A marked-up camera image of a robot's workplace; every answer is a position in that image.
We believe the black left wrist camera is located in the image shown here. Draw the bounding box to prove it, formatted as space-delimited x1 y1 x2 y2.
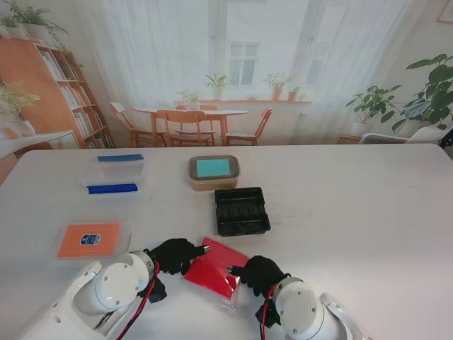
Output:
148 279 167 305

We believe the clear container with blue clips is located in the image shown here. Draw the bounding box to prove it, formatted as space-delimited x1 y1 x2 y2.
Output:
81 153 148 196

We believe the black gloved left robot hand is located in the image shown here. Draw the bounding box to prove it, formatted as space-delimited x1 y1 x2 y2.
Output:
148 237 212 276

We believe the red black right arm cable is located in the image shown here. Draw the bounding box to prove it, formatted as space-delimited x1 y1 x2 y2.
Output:
259 285 279 340

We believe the clear lid with red label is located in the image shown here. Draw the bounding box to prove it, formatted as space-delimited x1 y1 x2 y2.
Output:
183 236 248 315

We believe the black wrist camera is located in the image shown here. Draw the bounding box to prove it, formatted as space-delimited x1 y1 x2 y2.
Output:
148 279 167 305
255 300 281 327

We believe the black plastic tray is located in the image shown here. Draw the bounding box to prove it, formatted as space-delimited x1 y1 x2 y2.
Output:
214 186 272 237

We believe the printed room backdrop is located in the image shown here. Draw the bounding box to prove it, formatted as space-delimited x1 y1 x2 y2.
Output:
0 0 453 157

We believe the brown kraft paper container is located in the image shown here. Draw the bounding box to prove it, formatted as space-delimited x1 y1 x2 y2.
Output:
187 154 241 192

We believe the clear lid with orange label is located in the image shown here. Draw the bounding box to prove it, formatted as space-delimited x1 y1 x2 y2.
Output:
51 222 132 263

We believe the red black arm cable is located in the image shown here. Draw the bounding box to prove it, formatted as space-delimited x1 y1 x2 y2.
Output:
259 285 279 340
115 260 162 340

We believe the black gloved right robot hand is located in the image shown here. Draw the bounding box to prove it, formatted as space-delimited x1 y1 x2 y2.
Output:
226 254 291 298

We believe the red black left arm cable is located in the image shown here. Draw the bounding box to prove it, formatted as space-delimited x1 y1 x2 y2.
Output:
115 260 162 340

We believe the black stand clamp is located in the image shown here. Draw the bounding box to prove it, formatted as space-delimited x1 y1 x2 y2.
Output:
440 127 453 152

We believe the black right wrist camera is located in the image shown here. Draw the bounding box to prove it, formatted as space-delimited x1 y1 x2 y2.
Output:
255 300 281 327

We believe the clear lid with teal label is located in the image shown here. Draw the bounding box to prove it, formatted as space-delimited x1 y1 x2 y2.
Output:
187 154 241 181

